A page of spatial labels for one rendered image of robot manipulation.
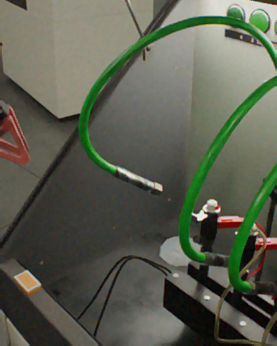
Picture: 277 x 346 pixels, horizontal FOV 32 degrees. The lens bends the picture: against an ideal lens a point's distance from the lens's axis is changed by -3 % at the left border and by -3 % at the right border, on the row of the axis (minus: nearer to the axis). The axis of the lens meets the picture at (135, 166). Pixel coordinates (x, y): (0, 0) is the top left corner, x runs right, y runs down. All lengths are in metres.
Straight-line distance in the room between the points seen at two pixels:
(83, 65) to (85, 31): 0.26
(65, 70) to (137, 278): 2.66
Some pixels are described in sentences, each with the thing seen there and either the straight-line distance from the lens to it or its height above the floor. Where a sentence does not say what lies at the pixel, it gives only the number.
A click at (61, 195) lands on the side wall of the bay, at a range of 1.00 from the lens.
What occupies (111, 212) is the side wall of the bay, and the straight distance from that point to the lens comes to 1.12.
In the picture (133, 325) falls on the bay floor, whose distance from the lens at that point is 1.01.
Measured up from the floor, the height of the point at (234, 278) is 1.19.
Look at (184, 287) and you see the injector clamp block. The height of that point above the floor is 0.98.
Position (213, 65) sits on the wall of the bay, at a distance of 1.09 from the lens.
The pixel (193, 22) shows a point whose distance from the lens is 0.73.
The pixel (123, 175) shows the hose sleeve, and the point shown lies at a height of 1.19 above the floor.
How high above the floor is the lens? 1.59
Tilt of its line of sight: 30 degrees down
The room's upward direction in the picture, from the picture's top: 1 degrees clockwise
